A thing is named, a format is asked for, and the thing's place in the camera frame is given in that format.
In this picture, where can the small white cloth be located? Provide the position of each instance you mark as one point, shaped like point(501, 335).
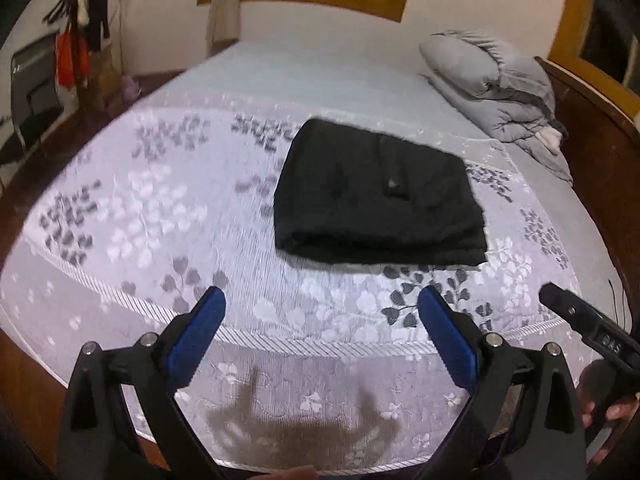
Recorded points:
point(550, 139)

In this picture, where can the black hanging cloth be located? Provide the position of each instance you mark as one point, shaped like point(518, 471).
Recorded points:
point(97, 0)

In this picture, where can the black pants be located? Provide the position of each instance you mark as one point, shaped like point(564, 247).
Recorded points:
point(375, 200)

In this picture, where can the red orange cloth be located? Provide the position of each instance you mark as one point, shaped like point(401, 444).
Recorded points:
point(70, 60)

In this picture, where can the brown cardboard box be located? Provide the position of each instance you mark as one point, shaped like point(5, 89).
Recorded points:
point(105, 80)

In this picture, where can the wooden coat rack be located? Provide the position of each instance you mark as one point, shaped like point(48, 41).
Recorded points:
point(78, 10)

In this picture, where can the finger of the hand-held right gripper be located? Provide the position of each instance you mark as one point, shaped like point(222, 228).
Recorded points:
point(557, 297)

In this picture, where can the small purple object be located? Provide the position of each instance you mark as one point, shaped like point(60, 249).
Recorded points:
point(131, 86)

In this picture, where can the bed with floral sheet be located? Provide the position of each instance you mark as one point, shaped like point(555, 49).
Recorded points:
point(150, 210)

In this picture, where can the wooden headboard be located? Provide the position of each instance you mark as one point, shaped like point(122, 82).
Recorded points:
point(600, 160)

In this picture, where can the white curtain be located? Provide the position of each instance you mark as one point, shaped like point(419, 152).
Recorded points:
point(222, 10)

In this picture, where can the black metal frame chair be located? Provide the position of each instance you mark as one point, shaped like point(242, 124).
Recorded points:
point(35, 105)

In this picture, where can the person's right hand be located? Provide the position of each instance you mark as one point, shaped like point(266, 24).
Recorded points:
point(622, 410)

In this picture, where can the wooden door frame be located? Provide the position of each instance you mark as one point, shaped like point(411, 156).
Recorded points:
point(575, 10)

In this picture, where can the person's left hand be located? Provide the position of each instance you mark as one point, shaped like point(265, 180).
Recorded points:
point(295, 474)

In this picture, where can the grey duvet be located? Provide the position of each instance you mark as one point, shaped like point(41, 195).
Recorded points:
point(490, 85)

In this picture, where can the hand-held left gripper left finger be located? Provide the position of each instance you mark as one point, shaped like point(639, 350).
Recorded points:
point(195, 340)

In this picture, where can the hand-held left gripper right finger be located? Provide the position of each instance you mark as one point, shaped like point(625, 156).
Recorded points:
point(445, 340)

